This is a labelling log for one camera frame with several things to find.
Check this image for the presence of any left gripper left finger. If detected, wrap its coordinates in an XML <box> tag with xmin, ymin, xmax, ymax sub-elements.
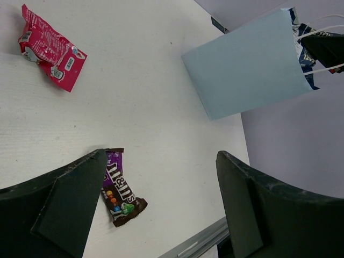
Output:
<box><xmin>1</xmin><ymin>149</ymin><xmax>107</xmax><ymax>257</ymax></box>

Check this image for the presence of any pink candy packet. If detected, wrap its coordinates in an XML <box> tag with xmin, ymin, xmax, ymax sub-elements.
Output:
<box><xmin>18</xmin><ymin>4</ymin><xmax>87</xmax><ymax>92</ymax></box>

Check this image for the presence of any purple M&M's packet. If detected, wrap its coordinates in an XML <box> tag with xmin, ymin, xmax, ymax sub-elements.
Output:
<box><xmin>101</xmin><ymin>148</ymin><xmax>148</xmax><ymax>227</ymax></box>

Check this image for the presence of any light blue paper bag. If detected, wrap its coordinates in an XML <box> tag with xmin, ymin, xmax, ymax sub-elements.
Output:
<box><xmin>180</xmin><ymin>7</ymin><xmax>344</xmax><ymax>121</ymax></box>

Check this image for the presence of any blue chips bag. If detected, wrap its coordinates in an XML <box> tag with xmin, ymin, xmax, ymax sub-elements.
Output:
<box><xmin>288</xmin><ymin>8</ymin><xmax>339</xmax><ymax>90</ymax></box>

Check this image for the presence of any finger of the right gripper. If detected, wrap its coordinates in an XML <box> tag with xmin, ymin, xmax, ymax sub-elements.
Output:
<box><xmin>301</xmin><ymin>34</ymin><xmax>343</xmax><ymax>68</ymax></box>

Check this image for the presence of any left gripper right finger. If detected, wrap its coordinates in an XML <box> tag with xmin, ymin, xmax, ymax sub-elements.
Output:
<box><xmin>216</xmin><ymin>150</ymin><xmax>343</xmax><ymax>257</ymax></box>

